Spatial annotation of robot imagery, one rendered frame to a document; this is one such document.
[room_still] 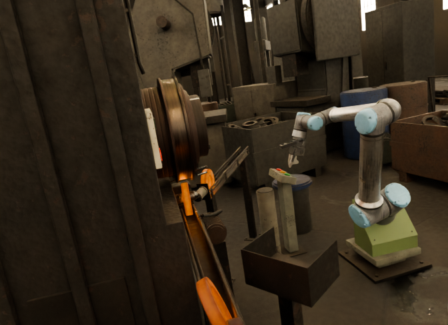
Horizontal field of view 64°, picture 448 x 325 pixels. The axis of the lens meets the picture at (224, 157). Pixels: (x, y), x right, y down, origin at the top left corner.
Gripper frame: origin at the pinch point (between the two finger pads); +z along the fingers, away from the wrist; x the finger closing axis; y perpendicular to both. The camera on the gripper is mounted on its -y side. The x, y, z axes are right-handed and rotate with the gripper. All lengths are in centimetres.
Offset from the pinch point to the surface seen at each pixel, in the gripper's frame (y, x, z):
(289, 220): 11.0, 2.5, 39.3
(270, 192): -10.0, -1.7, 19.6
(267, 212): -9.3, -2.1, 34.1
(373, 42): 250, 319, -180
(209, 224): -57, -36, 35
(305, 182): 29.0, 25.7, 14.8
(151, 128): -99, -108, -20
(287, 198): 5.6, 2.5, 23.2
